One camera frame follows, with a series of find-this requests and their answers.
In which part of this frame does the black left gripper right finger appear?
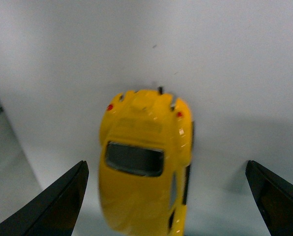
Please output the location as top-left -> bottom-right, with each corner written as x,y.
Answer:
245,160 -> 293,236

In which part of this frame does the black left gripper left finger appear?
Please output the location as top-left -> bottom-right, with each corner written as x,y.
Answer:
0,161 -> 89,236

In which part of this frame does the yellow beetle toy car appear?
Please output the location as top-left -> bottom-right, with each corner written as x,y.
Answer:
98,87 -> 195,236

